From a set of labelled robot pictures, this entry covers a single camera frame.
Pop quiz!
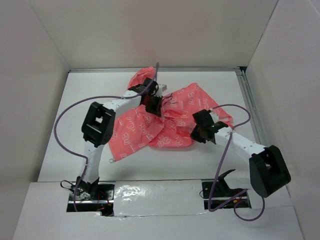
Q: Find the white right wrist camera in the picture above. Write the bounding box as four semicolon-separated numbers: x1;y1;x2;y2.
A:
209;109;220;123

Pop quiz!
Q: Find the pink hooded kids jacket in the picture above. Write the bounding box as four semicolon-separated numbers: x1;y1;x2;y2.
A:
108;82;218;161

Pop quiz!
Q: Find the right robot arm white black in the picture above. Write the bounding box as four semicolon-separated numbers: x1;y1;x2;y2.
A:
190;109;292;198

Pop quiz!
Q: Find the aluminium rail back edge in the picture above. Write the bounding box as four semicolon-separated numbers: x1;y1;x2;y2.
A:
68;66;247;74

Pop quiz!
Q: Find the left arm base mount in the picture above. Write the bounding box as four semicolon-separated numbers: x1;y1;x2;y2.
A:
60;180;115;217

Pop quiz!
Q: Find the aluminium rail right edge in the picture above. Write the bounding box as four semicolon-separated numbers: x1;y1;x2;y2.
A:
235;66;269;146

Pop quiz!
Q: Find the aluminium rail edge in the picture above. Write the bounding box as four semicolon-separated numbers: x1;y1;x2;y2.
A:
235;66;269;146
68;66;247;74

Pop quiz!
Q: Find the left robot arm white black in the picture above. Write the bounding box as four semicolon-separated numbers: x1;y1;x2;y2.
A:
76;77;167;200

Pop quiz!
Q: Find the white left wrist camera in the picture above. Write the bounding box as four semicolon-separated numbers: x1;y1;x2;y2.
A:
156;84;167;94

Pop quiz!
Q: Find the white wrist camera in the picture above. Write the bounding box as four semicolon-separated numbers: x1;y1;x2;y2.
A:
209;109;220;123
156;84;167;94

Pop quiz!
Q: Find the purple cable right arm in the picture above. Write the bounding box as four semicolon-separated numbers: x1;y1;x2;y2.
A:
207;104;266;222

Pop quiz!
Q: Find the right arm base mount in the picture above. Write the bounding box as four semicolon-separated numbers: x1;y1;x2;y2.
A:
199;169;251;210

